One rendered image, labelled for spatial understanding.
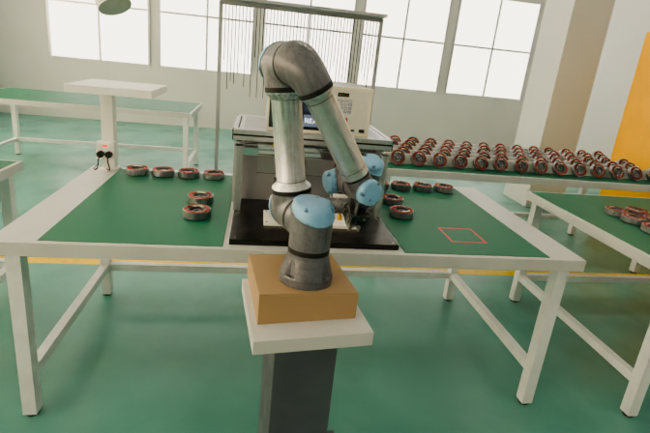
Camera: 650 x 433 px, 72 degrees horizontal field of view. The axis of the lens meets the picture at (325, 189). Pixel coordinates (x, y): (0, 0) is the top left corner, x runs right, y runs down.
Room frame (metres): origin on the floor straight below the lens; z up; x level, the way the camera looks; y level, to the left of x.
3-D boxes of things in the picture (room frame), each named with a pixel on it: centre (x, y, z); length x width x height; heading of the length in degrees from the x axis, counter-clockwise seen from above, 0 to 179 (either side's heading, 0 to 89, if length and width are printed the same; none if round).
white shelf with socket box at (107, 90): (2.17, 1.03, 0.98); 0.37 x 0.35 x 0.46; 99
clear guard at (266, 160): (1.74, 0.16, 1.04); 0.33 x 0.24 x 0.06; 9
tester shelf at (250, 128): (2.07, 0.10, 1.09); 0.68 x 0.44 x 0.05; 99
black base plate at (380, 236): (1.77, 0.05, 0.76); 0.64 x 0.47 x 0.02; 99
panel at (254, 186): (2.00, 0.09, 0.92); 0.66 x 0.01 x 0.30; 99
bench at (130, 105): (4.73, 2.52, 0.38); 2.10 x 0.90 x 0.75; 99
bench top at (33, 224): (1.99, 0.09, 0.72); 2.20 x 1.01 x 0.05; 99
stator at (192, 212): (1.72, 0.51, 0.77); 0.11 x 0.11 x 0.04
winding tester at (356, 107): (2.07, 0.09, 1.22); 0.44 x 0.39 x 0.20; 99
